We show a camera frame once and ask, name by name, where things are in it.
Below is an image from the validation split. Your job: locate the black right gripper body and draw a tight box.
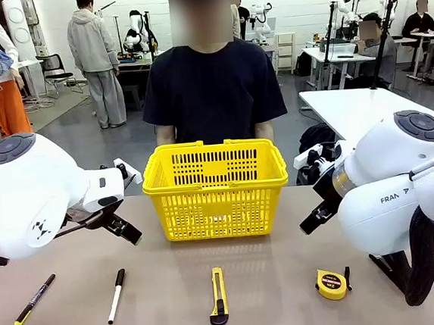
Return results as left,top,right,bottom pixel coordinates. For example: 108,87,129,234
311,173,346,216

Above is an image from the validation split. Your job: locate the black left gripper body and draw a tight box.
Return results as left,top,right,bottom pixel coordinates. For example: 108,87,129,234
63,197,127,237

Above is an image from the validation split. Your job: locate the yellow tape measure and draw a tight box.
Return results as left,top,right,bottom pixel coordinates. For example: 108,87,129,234
312,266,354,302

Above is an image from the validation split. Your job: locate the white marker black cap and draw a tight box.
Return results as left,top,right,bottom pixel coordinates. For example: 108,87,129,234
102,268,130,325

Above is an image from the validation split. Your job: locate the yellow utility knife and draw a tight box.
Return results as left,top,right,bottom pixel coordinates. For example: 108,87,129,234
205,266,231,325

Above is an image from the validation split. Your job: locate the person's left forearm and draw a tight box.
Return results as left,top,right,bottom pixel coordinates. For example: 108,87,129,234
253,121,276,142

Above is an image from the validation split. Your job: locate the person's right forearm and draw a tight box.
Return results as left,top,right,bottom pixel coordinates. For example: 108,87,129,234
155,123,177,146

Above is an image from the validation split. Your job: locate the yellow plastic shopping basket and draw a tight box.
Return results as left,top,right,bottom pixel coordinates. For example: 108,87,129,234
138,133,295,247

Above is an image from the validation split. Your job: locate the seated person grey top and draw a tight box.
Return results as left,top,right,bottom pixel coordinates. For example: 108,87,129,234
339,9,401,93

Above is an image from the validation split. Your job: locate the person in navy t-shirt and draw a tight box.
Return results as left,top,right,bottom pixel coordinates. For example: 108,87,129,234
132,0,291,151

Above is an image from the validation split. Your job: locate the person in grey hoodie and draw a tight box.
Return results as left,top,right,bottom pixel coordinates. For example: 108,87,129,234
64,0,129,133

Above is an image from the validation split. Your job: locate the standing person black top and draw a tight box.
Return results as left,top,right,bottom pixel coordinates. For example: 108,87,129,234
229,0,253,42

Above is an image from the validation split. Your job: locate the seated person black top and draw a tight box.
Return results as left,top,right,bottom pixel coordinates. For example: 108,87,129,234
399,0,434,40

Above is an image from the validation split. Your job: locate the black backpack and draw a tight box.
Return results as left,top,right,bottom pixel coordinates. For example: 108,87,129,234
296,121,343,186

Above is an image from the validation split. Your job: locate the white table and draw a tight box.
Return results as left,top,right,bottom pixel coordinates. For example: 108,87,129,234
298,80,434,152

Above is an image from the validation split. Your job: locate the black highlighter pen yellow tip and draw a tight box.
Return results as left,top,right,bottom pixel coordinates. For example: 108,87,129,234
10,273,61,325

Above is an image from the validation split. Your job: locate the mannequin with orange trousers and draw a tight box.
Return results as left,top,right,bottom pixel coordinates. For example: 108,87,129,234
0,11,35,137

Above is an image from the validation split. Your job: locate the white background desk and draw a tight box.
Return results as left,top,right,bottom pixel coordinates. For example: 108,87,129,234
301,40,381,93

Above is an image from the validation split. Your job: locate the white shelf cart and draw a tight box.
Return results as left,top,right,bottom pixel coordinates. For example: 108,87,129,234
273,31,301,77

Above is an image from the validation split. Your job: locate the background workbench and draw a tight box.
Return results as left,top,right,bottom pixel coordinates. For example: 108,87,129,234
114,52,160,113

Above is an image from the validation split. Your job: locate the black office chair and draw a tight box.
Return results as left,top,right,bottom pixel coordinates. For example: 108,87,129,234
35,51,85,101

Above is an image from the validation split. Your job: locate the black tripod pole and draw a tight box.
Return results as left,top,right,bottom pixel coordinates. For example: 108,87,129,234
363,0,406,91

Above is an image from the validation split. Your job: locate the tall white air purifier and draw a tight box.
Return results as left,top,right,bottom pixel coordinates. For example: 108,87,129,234
1,0,39,63

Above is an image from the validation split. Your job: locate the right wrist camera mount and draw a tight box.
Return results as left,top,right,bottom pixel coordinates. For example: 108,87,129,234
292,142,337,180

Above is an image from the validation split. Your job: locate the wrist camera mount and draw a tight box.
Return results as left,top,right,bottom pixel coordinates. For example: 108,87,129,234
292,142,337,180
113,156,143,186

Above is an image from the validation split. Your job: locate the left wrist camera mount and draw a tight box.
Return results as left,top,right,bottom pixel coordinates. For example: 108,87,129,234
113,156,143,186

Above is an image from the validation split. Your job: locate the black braided cable bundle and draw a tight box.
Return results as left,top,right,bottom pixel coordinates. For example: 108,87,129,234
392,173,434,308

